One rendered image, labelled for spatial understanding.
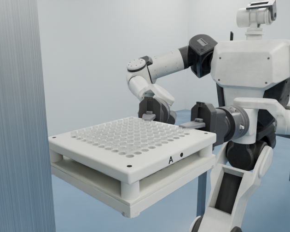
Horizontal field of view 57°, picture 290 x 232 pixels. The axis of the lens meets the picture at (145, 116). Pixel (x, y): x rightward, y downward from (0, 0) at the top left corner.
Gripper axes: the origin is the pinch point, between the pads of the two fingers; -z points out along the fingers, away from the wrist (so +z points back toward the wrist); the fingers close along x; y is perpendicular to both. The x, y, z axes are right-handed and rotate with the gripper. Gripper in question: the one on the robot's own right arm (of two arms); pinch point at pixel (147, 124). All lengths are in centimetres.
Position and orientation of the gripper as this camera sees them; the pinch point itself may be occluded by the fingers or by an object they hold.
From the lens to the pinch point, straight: 66.1
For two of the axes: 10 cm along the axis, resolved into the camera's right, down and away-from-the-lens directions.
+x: -0.2, 9.8, 2.0
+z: 1.6, -1.9, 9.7
